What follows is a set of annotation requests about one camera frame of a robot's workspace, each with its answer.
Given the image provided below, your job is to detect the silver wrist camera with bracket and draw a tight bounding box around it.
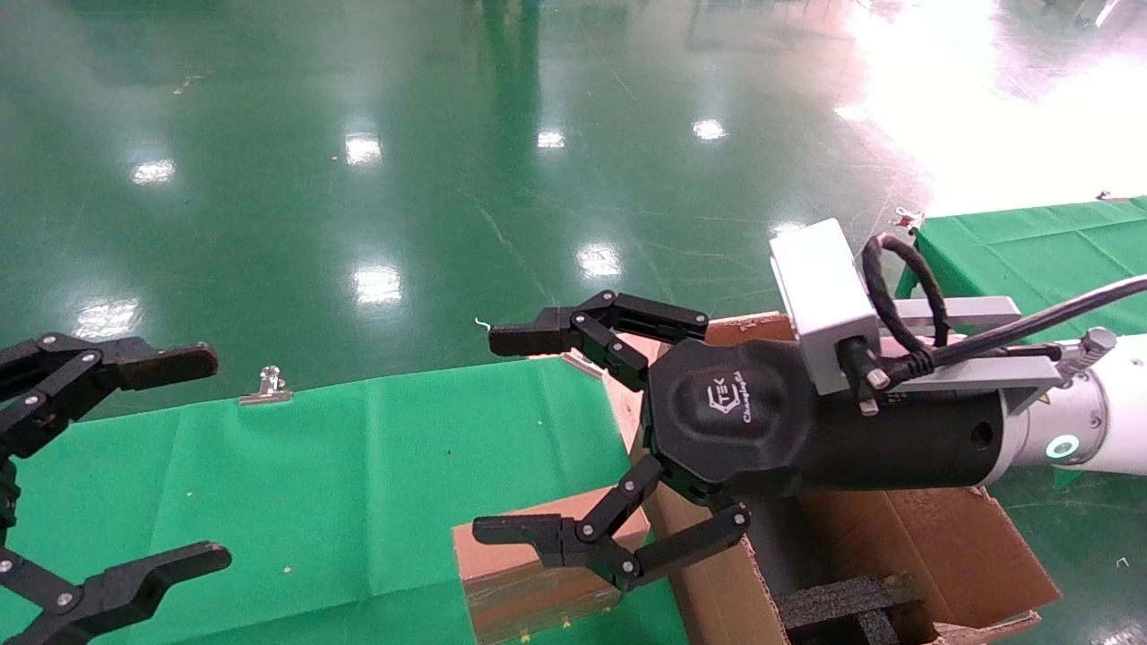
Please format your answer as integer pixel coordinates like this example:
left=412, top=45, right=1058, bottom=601
left=769, top=218, right=1072, bottom=417

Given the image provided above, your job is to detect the small brown cardboard box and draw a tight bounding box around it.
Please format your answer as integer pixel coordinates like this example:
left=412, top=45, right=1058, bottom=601
left=453, top=488, right=660, bottom=645

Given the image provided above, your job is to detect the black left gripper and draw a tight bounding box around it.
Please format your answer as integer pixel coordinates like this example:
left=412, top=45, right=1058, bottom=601
left=0, top=333, right=232, bottom=645

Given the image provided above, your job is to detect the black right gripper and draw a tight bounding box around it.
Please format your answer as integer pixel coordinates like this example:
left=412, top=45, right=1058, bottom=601
left=472, top=289, right=1006, bottom=592

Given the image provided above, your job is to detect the large open cardboard carton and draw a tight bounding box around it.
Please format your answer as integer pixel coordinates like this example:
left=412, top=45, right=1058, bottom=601
left=627, top=312, right=1063, bottom=645

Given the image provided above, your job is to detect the black camera cable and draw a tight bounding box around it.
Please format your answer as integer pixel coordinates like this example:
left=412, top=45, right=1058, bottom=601
left=860, top=233, right=1147, bottom=382

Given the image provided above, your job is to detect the black foam insert block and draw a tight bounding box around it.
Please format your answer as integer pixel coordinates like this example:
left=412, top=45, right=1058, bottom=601
left=775, top=573, right=924, bottom=645

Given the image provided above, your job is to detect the green tablecloth with hanging corner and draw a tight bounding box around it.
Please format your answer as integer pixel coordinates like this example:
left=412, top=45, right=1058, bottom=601
left=896, top=195, right=1147, bottom=489

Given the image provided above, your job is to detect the large green tablecloth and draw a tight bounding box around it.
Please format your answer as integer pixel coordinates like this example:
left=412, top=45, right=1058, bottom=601
left=0, top=357, right=691, bottom=645

